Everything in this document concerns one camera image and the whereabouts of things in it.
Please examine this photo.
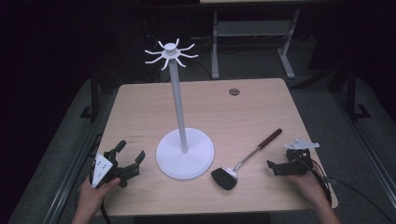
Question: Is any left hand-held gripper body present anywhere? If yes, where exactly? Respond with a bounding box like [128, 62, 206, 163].
[90, 149, 141, 189]

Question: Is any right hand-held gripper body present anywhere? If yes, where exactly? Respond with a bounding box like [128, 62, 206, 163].
[283, 137, 321, 177]

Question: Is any black cable with grey plug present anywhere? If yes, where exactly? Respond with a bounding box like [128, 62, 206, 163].
[325, 175, 396, 224]

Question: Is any person's right hand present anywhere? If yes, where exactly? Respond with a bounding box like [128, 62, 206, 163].
[285, 169, 332, 209]

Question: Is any aluminium floor rail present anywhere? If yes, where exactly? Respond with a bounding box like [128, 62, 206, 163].
[42, 133, 105, 224]
[329, 90, 396, 201]

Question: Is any spatula with brown handle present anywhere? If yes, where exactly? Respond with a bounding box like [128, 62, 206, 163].
[210, 128, 284, 191]

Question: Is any white desk frame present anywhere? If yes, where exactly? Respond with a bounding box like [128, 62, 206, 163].
[210, 7, 302, 80]

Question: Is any dark metal stand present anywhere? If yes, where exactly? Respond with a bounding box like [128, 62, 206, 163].
[338, 65, 372, 121]

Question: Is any white hook rack stand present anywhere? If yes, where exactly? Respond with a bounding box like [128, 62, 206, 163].
[144, 37, 216, 181]

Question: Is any person's left hand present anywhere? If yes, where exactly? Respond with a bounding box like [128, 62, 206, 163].
[76, 176, 122, 217]

